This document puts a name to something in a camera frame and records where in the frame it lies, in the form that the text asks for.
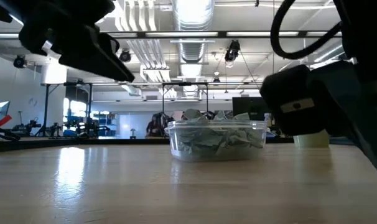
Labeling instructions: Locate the black monitor back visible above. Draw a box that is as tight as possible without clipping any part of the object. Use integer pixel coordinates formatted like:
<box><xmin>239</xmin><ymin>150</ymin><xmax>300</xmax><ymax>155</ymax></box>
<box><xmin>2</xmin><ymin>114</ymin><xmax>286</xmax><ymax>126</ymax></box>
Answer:
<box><xmin>232</xmin><ymin>96</ymin><xmax>269</xmax><ymax>122</ymax></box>

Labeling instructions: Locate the black overhead camera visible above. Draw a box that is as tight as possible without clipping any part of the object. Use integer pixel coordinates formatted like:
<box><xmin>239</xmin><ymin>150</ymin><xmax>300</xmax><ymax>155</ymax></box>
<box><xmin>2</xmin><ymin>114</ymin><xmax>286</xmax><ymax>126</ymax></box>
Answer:
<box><xmin>224</xmin><ymin>39</ymin><xmax>241</xmax><ymax>62</ymax></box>

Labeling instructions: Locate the pale green cup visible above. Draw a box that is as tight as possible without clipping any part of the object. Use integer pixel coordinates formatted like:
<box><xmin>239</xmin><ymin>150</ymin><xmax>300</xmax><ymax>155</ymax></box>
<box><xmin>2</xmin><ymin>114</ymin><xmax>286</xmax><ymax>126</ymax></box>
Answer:
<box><xmin>293</xmin><ymin>129</ymin><xmax>330</xmax><ymax>149</ymax></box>

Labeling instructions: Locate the black background frame stand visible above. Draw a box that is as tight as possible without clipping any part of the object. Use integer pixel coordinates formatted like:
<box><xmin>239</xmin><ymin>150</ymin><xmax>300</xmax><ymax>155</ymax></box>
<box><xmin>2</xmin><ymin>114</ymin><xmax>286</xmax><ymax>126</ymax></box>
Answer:
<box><xmin>42</xmin><ymin>82</ymin><xmax>93</xmax><ymax>138</ymax></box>

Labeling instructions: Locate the computer monitor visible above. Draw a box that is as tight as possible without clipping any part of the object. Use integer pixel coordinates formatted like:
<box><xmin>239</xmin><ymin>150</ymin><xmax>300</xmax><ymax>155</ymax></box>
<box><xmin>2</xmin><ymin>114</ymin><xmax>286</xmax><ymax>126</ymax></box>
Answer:
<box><xmin>0</xmin><ymin>100</ymin><xmax>11</xmax><ymax>125</ymax></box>

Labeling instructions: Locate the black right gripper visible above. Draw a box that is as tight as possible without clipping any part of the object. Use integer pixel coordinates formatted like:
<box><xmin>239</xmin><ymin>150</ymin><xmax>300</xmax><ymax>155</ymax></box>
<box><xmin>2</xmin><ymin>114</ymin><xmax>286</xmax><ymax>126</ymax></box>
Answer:
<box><xmin>312</xmin><ymin>60</ymin><xmax>377</xmax><ymax>182</ymax></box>

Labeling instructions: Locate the black ceiling spotlight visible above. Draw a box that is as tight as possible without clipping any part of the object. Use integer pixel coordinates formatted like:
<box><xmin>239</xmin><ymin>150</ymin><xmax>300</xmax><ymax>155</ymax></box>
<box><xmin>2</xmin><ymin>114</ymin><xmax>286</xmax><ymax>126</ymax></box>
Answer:
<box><xmin>119</xmin><ymin>49</ymin><xmax>133</xmax><ymax>63</ymax></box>
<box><xmin>13</xmin><ymin>54</ymin><xmax>28</xmax><ymax>69</ymax></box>

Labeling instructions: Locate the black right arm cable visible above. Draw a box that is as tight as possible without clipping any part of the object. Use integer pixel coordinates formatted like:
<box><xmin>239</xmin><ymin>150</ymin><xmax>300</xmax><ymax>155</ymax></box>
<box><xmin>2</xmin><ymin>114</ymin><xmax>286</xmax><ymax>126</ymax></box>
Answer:
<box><xmin>270</xmin><ymin>0</ymin><xmax>343</xmax><ymax>60</ymax></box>

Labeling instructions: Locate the black crossbar with light strips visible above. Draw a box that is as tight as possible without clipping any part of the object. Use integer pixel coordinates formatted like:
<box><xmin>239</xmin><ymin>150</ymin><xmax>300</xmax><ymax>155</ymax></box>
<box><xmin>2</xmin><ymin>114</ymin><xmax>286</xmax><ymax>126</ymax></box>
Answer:
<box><xmin>0</xmin><ymin>30</ymin><xmax>343</xmax><ymax>39</ymax></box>

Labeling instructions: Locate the silver ceiling air duct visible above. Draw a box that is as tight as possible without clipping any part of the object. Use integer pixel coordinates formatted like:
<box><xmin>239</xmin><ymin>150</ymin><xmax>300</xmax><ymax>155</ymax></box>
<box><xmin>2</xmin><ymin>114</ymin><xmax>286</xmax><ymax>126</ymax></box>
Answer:
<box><xmin>172</xmin><ymin>0</ymin><xmax>216</xmax><ymax>97</ymax></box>

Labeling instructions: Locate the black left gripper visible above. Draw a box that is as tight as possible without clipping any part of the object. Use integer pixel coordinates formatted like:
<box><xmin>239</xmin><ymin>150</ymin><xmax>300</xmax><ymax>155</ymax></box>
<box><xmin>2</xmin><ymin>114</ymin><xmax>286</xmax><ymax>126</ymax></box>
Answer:
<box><xmin>0</xmin><ymin>0</ymin><xmax>135</xmax><ymax>83</ymax></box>

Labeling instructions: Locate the black aluminium table frame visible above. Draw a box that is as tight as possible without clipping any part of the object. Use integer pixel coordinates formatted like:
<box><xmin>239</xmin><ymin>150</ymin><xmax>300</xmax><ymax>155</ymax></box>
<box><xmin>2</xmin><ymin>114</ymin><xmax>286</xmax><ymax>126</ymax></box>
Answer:
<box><xmin>0</xmin><ymin>136</ymin><xmax>363</xmax><ymax>153</ymax></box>

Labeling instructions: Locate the clear plastic bin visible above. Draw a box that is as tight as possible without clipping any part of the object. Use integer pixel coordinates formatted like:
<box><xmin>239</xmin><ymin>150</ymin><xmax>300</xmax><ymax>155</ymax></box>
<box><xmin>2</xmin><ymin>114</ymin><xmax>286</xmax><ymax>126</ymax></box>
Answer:
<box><xmin>164</xmin><ymin>119</ymin><xmax>268</xmax><ymax>163</ymax></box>

